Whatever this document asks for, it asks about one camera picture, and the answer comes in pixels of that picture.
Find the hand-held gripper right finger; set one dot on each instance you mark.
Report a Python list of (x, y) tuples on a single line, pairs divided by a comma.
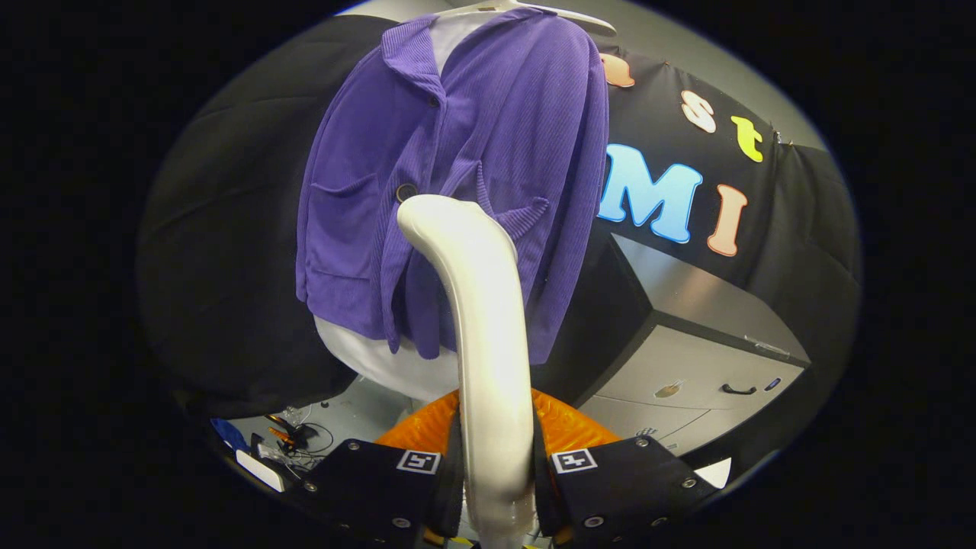
[(618, 488)]

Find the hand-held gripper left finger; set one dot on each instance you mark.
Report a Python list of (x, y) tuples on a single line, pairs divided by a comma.
[(374, 488)]

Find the white garment steamer head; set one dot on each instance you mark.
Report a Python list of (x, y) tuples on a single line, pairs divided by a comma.
[(488, 320)]

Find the white clothes hanger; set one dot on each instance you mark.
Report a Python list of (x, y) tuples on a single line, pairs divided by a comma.
[(579, 19)]

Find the white paper sheet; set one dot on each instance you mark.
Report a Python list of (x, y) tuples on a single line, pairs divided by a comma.
[(717, 474)]

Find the white box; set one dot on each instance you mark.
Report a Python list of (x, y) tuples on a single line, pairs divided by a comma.
[(259, 469)]

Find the grey cabinet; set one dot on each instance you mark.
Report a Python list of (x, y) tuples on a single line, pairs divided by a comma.
[(686, 358)]

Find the blue object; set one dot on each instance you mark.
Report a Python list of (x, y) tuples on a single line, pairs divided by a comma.
[(229, 435)]

